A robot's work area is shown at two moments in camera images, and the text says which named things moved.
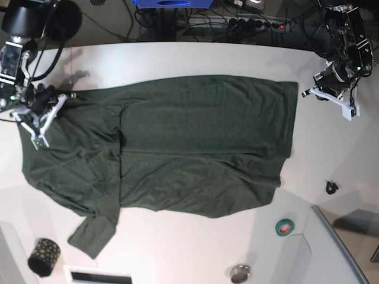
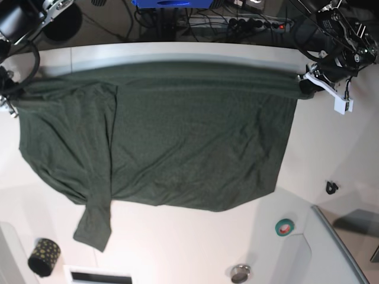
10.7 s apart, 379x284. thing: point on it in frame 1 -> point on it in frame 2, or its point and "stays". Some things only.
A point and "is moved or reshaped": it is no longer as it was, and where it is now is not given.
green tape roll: (284, 227) stays
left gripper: (40, 100) -> (9, 88)
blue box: (173, 4) stays
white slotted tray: (93, 274) stays
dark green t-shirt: (209, 145) is moved or reshaped
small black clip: (331, 188) stays
